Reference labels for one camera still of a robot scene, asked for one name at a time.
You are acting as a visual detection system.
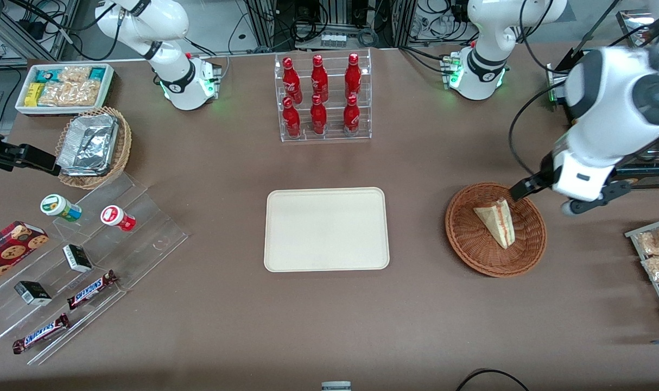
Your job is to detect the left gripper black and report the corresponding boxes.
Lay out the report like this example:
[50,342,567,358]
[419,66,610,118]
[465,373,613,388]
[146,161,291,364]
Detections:
[509,153,556,202]

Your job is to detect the triangular sandwich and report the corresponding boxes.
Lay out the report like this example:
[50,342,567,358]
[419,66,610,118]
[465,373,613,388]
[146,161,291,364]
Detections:
[473,198,516,250]

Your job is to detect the round brown wicker basket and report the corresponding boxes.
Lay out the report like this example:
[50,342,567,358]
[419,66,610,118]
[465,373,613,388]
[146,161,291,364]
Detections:
[445,182,547,278]

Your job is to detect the oval tan wicker basket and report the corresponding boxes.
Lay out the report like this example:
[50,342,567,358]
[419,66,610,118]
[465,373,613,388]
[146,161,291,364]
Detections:
[55,106,133,190]

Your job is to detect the cream plastic tray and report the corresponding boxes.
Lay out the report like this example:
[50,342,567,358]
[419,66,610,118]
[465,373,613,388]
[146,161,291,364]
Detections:
[264,187,390,272]

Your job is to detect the green lid cup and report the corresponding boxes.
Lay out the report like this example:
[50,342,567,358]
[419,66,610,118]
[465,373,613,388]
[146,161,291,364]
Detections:
[40,194,83,223]

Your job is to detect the stacked foil trays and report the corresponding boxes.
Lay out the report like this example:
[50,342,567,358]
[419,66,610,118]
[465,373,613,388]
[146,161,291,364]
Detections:
[56,114,119,177]

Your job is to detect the large clear cracker bag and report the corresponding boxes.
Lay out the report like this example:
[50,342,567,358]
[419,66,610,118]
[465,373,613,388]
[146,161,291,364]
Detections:
[38,80,101,107]

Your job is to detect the small clear cracker bag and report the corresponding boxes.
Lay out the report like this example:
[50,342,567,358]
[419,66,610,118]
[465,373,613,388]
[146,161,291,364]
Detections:
[58,66,93,83]

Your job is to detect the red cookie box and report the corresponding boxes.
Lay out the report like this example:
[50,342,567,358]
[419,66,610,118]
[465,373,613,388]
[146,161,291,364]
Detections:
[0,220,49,288]

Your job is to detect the red lid cup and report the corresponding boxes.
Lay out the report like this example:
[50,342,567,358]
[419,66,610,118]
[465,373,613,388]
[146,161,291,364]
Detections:
[100,205,136,232]

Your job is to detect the white plastic snack bin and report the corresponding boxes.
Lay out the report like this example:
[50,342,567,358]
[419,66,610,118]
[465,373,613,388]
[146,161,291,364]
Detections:
[15,63,116,116]

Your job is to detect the small black white box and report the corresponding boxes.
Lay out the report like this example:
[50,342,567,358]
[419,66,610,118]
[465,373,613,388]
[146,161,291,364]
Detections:
[62,244,93,273]
[14,280,53,306]

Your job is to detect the black food warmer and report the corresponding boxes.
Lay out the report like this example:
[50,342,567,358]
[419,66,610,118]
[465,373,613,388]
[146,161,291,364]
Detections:
[547,0,659,191]

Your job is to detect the clear acrylic stepped shelf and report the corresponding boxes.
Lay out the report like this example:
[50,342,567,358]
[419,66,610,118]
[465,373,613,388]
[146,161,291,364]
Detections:
[0,173,189,365]

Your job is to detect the snickers bar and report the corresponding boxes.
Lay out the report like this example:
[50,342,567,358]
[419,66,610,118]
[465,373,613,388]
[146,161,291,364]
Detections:
[12,313,71,355]
[67,270,118,311]

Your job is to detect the clear acrylic bottle rack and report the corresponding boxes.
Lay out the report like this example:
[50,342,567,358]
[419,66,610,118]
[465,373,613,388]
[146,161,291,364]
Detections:
[274,48,372,143]

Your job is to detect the red cola bottle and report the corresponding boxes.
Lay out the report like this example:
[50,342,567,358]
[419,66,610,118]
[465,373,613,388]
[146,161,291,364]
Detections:
[310,94,328,135]
[345,53,362,100]
[343,94,360,134]
[282,57,303,104]
[282,97,302,138]
[311,54,329,103]

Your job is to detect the metal equipment rack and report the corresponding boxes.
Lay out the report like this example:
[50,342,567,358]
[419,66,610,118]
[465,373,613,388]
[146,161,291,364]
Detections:
[256,0,417,51]

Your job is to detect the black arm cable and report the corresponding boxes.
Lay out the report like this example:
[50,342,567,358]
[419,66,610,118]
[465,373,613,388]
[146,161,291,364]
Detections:
[507,80,569,178]

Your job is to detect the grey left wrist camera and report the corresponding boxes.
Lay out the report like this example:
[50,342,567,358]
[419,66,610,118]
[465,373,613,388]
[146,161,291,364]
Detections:
[560,181,632,217]

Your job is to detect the metal wire rack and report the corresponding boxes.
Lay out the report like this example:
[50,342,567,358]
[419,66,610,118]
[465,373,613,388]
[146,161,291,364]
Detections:
[625,216,659,332]

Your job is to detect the aluminium frame rack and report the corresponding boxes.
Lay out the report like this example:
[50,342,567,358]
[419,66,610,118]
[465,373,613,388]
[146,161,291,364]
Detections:
[0,0,83,68]

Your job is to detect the black table cable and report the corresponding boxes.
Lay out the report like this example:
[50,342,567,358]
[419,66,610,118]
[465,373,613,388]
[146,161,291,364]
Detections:
[455,368,531,391]

